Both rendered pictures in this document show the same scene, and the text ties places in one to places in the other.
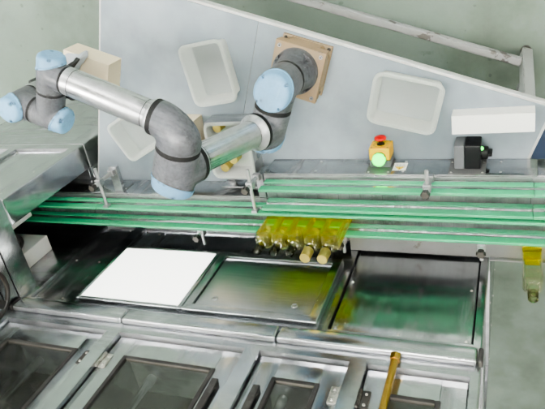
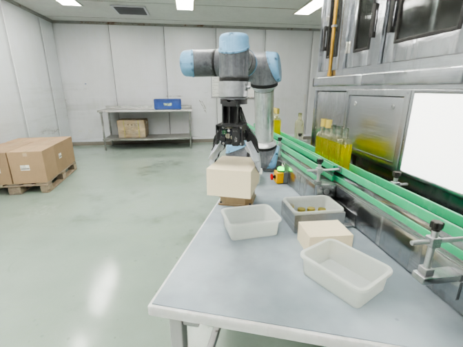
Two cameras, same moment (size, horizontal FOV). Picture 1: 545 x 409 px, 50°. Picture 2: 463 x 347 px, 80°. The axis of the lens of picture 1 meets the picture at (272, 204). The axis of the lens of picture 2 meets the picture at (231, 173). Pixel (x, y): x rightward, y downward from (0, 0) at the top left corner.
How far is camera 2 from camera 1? 2.41 m
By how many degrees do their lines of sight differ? 93
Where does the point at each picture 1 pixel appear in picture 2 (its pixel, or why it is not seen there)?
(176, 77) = (266, 251)
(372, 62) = not seen: hidden behind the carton
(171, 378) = (417, 23)
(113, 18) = (205, 297)
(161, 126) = not seen: hidden behind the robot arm
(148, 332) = (440, 60)
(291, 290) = (357, 119)
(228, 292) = (386, 114)
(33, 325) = not seen: outside the picture
